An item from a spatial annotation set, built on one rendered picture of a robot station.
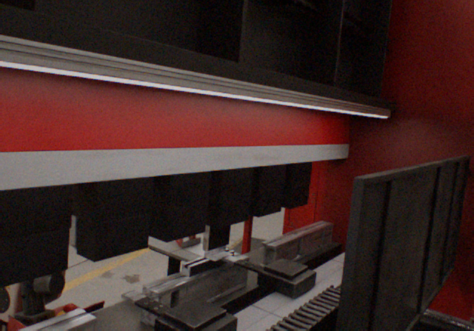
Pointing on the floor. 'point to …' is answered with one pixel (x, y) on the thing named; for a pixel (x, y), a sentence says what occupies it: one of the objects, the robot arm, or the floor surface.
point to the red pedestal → (246, 235)
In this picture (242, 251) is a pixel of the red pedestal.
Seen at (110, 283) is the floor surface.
